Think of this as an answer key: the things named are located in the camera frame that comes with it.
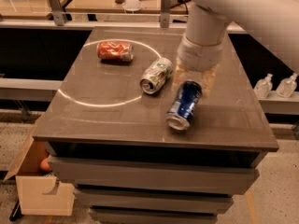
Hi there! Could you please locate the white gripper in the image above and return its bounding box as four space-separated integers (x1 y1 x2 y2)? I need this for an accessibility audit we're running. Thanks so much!
171 33 224 97

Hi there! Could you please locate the cardboard box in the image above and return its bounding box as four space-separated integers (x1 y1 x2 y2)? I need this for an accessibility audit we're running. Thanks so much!
3 115 76 217

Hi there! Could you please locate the clear sanitizer bottle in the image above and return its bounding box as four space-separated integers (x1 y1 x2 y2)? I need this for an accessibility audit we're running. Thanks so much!
276 73 298 98
253 74 273 99

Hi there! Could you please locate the metal bracket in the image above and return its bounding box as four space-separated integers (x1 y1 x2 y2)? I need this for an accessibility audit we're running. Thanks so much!
160 0 171 28
48 0 66 26

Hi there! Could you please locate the silver green soda can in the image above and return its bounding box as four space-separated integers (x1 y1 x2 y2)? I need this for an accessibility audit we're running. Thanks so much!
139 57 173 94

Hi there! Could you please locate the left clear sanitizer bottle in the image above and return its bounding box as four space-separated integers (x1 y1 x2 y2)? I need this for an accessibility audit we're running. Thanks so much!
253 74 273 99

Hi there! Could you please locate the grey drawer cabinet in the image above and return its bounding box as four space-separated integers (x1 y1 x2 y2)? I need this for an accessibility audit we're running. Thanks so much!
34 27 278 224

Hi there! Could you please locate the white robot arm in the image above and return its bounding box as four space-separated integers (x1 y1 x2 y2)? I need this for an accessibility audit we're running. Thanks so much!
172 0 299 95

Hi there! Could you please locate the right clear sanitizer bottle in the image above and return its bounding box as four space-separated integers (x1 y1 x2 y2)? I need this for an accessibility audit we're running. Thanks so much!
276 73 298 98

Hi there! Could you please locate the blue pepsi can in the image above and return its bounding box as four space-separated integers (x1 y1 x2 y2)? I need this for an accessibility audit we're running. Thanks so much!
166 80 202 131

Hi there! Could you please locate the left metal bracket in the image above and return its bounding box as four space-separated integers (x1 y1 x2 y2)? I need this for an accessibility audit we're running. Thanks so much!
48 0 66 26

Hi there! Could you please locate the middle metal bracket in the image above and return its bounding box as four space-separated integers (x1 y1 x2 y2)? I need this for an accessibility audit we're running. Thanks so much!
160 0 171 28

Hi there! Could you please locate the orange soda can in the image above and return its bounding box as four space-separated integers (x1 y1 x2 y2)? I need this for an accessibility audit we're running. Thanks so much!
96 41 134 62

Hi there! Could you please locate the orange ball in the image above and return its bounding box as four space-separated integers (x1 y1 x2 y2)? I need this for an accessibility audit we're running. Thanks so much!
40 158 51 173

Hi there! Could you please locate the wooden desk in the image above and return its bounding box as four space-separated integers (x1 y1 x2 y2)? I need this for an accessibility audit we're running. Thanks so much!
66 0 191 14

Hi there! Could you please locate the clear plastic lid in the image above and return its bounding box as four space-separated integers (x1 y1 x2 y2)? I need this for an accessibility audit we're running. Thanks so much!
122 0 143 12

